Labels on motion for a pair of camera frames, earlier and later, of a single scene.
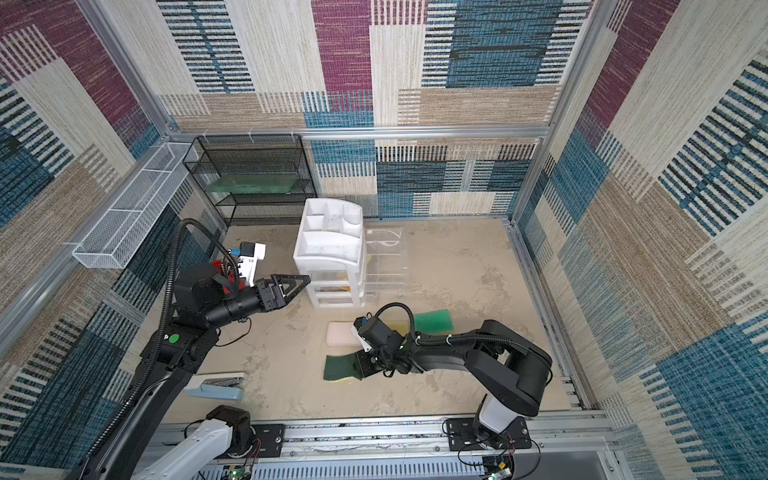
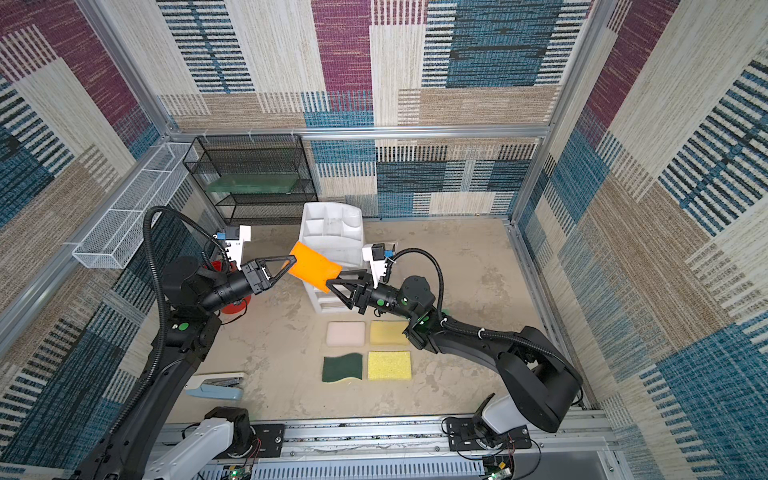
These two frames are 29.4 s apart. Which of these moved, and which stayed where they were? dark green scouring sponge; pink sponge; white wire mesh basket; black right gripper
Moved: black right gripper
Stayed: dark green scouring sponge; white wire mesh basket; pink sponge
